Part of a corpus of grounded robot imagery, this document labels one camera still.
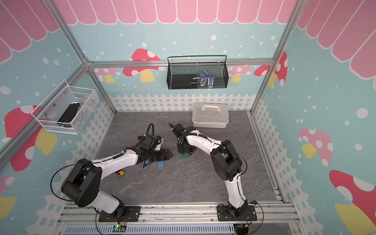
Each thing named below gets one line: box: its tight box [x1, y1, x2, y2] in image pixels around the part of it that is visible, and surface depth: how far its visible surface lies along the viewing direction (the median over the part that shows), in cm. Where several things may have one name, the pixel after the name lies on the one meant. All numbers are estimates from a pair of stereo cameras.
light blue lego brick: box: [157, 161, 165, 168], surface depth 91 cm
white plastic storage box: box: [191, 102, 230, 129], surface depth 107 cm
